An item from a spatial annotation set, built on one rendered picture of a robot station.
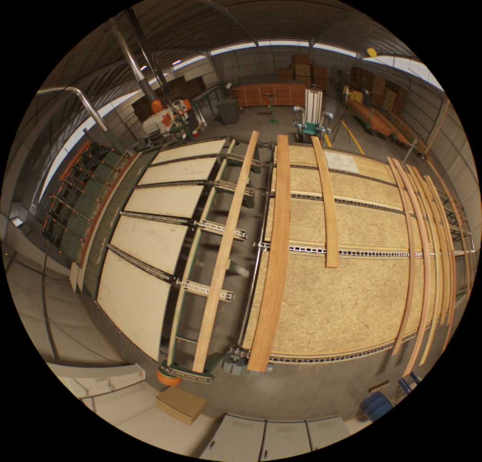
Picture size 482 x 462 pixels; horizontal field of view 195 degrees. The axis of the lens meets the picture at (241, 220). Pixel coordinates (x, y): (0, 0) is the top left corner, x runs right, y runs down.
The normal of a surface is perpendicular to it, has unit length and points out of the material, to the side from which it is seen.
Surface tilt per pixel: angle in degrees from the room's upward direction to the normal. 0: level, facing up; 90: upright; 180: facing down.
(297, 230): 0
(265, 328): 0
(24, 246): 90
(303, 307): 0
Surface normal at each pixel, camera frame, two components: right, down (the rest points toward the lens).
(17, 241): 0.96, 0.10
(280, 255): -0.20, -0.44
